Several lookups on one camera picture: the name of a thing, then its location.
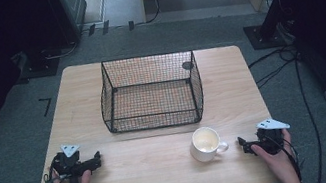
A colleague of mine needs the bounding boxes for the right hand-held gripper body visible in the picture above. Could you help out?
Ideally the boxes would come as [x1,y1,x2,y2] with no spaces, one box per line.
[243,114,296,160]

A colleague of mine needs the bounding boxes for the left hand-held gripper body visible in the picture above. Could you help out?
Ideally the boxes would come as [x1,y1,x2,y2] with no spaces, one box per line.
[47,139,100,183]

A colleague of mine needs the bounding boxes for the white cup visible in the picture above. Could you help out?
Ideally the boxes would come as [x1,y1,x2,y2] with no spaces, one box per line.
[186,122,232,165]

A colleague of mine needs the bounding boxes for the black wire mesh basket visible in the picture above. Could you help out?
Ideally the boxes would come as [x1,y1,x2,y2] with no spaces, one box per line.
[92,44,210,140]

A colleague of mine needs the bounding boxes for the person's right hand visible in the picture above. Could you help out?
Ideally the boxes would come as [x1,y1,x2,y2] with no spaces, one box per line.
[248,127,301,183]

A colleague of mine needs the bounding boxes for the black stand base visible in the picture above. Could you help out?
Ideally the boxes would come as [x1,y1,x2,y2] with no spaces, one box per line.
[10,44,64,85]

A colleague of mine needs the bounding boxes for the black metal stand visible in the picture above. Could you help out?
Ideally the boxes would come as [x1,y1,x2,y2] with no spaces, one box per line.
[237,0,313,54]

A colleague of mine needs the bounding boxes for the black cabinet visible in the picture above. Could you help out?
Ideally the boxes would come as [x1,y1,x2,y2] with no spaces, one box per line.
[44,0,94,48]

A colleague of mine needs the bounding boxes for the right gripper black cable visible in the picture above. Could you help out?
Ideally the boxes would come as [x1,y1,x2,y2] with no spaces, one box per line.
[269,130,305,183]

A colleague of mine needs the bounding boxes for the black floor cables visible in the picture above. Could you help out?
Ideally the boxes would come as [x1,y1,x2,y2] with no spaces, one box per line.
[244,40,326,183]

